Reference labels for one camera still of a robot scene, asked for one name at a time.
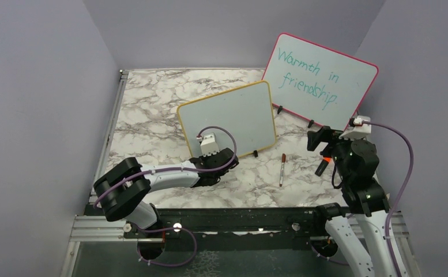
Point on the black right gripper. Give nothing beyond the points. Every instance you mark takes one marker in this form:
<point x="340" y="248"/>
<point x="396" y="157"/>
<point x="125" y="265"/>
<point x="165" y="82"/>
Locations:
<point x="324" y="134"/>

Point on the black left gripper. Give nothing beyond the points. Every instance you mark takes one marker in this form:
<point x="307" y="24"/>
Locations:
<point x="205" y="158"/>

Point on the white brown whiteboard marker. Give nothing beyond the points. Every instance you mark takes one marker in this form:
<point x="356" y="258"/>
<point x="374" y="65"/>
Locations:
<point x="282" y="168"/>

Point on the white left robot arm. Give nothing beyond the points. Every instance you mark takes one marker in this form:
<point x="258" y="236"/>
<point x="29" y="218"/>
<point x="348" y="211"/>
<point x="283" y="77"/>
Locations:
<point x="120" y="192"/>

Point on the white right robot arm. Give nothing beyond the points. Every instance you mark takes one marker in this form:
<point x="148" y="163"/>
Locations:
<point x="355" y="161"/>

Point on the yellow framed whiteboard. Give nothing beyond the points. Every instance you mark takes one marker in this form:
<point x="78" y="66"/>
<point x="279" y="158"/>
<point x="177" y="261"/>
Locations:
<point x="245" y="112"/>

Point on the pink framed whiteboard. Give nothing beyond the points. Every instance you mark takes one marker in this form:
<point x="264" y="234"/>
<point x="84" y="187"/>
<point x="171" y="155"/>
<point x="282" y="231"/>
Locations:
<point x="317" y="83"/>

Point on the black orange highlighter marker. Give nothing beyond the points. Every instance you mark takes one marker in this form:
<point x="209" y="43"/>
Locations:
<point x="322" y="166"/>

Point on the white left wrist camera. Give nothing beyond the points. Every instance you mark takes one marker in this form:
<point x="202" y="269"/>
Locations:
<point x="208" y="144"/>

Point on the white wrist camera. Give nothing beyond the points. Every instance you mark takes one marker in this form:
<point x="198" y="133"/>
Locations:
<point x="357" y="128"/>
<point x="208" y="144"/>

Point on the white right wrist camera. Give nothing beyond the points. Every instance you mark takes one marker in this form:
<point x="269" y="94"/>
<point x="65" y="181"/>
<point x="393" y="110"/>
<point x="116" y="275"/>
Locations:
<point x="357" y="128"/>

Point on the aluminium table frame rail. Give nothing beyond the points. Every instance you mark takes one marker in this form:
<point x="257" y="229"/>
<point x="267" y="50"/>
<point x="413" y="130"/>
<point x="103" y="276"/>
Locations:
<point x="73" y="246"/>

